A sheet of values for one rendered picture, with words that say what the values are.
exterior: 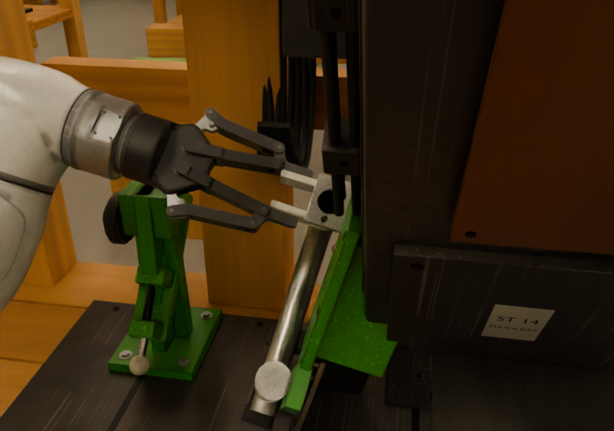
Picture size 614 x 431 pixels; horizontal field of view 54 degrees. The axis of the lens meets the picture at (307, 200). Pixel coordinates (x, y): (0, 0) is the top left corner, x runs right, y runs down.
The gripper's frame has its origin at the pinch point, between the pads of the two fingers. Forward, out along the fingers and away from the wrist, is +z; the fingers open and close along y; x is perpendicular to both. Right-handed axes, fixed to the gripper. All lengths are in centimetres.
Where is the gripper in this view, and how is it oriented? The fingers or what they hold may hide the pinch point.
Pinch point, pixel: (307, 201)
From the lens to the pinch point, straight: 65.6
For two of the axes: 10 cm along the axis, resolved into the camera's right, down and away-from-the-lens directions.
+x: -0.6, 2.6, 9.6
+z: 9.5, 3.1, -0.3
